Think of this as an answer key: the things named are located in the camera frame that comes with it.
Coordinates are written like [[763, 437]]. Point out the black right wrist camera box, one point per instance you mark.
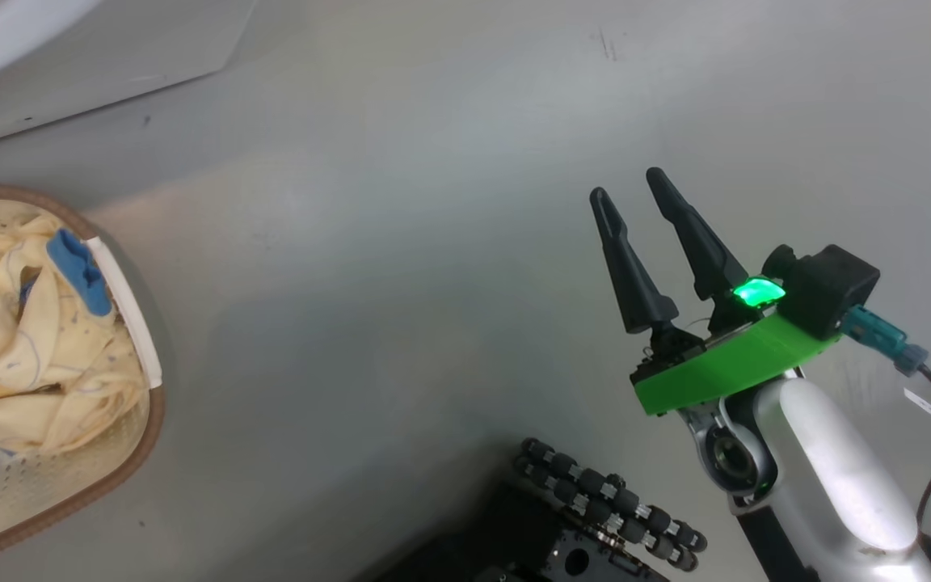
[[825, 291]]

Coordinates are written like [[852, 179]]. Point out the black omni wheel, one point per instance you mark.
[[595, 485]]

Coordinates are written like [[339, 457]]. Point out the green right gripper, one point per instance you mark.
[[724, 372]]

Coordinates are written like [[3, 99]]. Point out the white front-load washing machine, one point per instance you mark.
[[69, 73]]

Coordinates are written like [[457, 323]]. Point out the cream garment with blue cuff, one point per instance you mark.
[[37, 356]]

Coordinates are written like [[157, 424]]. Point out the cream perforated laundry basket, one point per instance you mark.
[[110, 477]]

